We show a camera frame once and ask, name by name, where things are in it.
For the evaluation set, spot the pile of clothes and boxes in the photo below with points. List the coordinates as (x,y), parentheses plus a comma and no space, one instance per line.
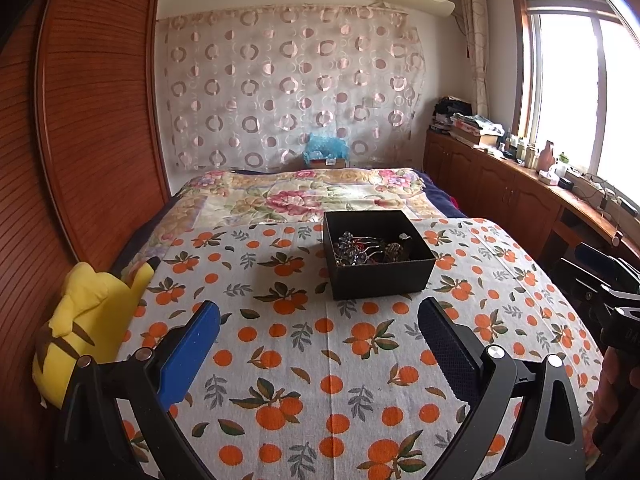
(475,130)

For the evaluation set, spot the pink bottle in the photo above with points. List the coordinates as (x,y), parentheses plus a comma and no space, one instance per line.
(546,156)

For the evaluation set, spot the blue bag on box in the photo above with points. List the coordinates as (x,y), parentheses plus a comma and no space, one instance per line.
(325,146)

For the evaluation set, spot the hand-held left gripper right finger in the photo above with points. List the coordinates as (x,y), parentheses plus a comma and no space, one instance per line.
(450,355)

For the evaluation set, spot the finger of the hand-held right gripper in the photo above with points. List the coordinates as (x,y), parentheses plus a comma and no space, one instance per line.
(597,255)
(580,277)

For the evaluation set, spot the yellow plush toy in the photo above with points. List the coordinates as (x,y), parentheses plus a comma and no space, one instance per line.
(85,305)

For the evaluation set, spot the floral quilt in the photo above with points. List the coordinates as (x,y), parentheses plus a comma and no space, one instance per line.
(442,195)

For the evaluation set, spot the circle pattern curtain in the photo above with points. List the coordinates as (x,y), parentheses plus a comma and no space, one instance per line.
(290,90)

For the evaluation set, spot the black jewelry box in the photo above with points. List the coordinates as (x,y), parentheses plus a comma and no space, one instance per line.
(380,277)

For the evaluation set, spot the window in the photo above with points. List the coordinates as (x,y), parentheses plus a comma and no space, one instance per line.
(575,85)

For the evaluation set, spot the row of small bottles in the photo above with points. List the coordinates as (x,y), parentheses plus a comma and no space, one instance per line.
(520,150)

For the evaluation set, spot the small cardboard box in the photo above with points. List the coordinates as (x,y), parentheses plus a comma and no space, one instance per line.
(325,163)

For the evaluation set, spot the person's right hand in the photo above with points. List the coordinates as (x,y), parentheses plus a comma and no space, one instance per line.
(617,390)

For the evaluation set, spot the floral blanket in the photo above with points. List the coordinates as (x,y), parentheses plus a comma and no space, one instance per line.
(300,195)

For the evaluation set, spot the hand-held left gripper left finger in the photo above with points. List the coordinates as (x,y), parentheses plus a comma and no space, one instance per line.
(190,355)

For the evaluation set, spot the wooden cabinet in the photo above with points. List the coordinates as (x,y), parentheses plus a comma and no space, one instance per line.
(500,185)

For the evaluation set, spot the orange fruit print cloth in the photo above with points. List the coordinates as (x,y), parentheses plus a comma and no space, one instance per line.
(310,360)

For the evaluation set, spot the patterned window curtain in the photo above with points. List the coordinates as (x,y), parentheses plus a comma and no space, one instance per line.
(475,45)

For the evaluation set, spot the stack of folded clothes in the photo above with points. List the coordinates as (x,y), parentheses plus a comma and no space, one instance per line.
(450,110)

